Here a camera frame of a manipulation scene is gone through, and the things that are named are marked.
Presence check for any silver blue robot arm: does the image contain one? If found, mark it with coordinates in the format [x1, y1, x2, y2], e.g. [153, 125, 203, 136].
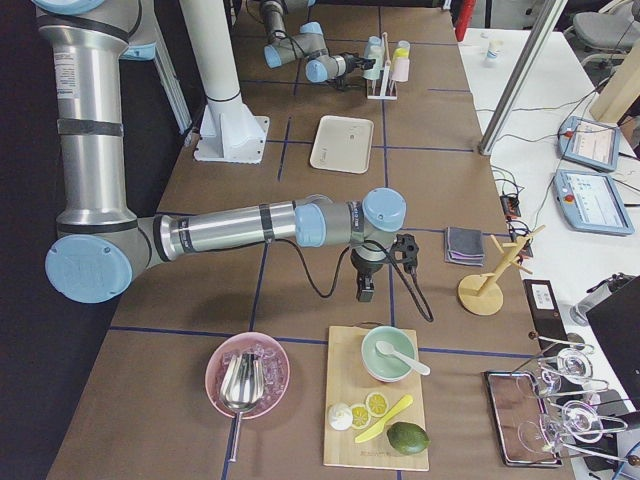
[259, 0, 375, 83]
[31, 1, 407, 304]

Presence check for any pink cup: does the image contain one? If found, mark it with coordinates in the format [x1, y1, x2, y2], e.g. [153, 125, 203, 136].
[391, 57, 410, 83]

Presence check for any aluminium frame post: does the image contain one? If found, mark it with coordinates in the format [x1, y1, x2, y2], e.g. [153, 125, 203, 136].
[478, 0, 567, 156]

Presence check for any blue cup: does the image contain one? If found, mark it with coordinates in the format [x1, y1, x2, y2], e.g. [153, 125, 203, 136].
[365, 36, 382, 55]

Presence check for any folded grey cloth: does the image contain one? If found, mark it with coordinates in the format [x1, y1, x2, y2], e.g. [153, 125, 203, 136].
[444, 227, 485, 266]

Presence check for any paper cup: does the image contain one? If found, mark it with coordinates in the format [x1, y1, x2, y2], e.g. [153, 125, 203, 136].
[484, 39, 503, 68]

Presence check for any metal tray with glasses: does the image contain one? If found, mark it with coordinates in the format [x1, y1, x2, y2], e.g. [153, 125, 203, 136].
[483, 370, 563, 468]

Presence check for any metal scoop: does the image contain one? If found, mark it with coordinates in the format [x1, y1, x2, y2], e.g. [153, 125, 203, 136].
[220, 353, 264, 462]

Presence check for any black box with label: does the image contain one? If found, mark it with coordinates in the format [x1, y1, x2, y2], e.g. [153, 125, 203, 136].
[523, 279, 567, 340]

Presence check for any green bowl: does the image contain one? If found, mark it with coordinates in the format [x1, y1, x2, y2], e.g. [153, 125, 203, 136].
[360, 325, 420, 384]

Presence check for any beige rabbit tray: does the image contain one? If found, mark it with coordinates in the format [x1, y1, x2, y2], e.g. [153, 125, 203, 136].
[309, 115, 374, 174]

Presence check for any garlic bulb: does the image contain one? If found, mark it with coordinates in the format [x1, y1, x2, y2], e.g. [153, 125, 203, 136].
[327, 402, 353, 431]

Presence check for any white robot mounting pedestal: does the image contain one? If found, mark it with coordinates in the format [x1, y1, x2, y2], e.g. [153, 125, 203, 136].
[180, 0, 270, 164]

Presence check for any green cup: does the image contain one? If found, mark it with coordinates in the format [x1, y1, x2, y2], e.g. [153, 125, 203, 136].
[362, 46, 384, 81]

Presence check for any yellow plastic knife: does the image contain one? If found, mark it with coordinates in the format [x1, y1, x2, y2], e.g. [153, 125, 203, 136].
[354, 394, 414, 444]

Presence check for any teach pendant tablet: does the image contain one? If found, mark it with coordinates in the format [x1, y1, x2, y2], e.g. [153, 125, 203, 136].
[553, 170, 635, 236]
[558, 116, 621, 173]

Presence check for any white plastic spoon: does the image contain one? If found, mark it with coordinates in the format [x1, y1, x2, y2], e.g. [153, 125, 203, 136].
[375, 340, 431, 376]

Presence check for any wooden mug tree stand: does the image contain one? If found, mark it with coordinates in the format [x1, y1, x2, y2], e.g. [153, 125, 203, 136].
[457, 225, 545, 316]

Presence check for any white wire cup rack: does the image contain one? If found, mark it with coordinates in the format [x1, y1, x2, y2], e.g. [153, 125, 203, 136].
[365, 32, 397, 100]

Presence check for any teach pendant tablet far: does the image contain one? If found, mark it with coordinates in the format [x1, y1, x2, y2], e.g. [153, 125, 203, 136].
[558, 116, 621, 173]

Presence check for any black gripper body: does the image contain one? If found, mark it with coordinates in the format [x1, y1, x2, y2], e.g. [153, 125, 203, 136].
[344, 52, 368, 75]
[350, 247, 388, 284]

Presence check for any yellow cup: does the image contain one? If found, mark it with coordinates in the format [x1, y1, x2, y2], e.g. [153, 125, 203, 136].
[393, 41, 411, 59]

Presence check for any pink bowl with ice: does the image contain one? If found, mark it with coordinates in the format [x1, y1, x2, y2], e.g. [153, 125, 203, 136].
[204, 332, 290, 419]

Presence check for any lemon slice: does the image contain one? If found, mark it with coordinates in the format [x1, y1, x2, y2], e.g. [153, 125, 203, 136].
[364, 391, 390, 418]

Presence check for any teach pendant tablet near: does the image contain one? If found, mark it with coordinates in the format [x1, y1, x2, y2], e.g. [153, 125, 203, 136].
[553, 170, 635, 236]

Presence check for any green lime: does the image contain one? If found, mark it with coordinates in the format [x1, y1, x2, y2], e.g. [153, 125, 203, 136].
[386, 422, 431, 455]

